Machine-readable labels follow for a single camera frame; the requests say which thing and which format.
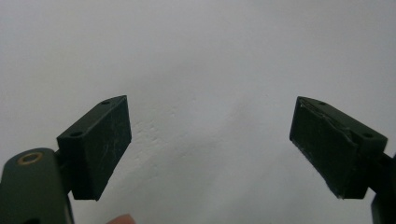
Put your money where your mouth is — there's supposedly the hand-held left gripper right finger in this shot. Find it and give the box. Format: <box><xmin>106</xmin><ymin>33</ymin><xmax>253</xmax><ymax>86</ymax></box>
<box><xmin>289</xmin><ymin>95</ymin><xmax>389</xmax><ymax>200</ymax></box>

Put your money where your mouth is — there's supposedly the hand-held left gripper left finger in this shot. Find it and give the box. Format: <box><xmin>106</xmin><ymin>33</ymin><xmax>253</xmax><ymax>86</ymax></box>
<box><xmin>56</xmin><ymin>94</ymin><xmax>133</xmax><ymax>202</ymax></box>

